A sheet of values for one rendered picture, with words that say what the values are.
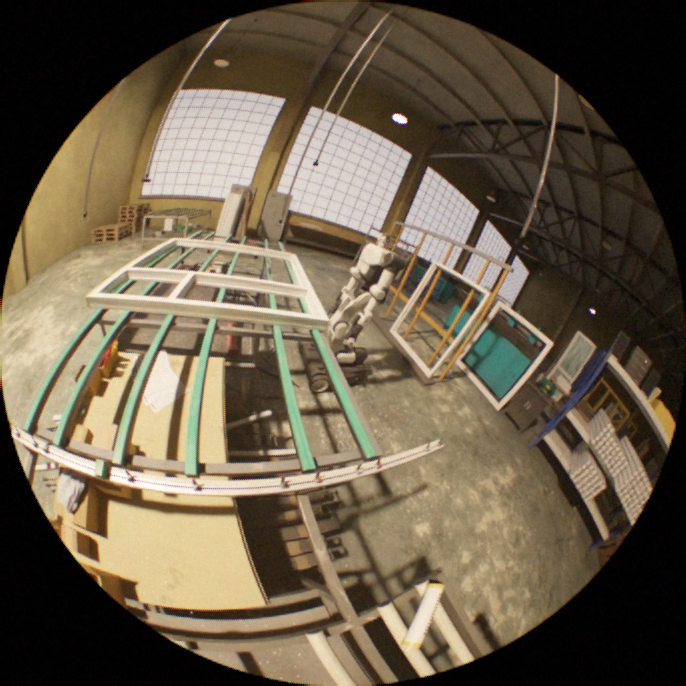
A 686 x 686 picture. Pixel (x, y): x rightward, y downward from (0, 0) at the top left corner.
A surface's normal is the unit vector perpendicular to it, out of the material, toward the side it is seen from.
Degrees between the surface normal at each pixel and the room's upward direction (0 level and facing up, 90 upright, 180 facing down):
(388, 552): 0
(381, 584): 0
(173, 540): 0
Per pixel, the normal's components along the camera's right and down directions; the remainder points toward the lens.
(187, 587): 0.33, -0.80
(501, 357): -0.88, -0.07
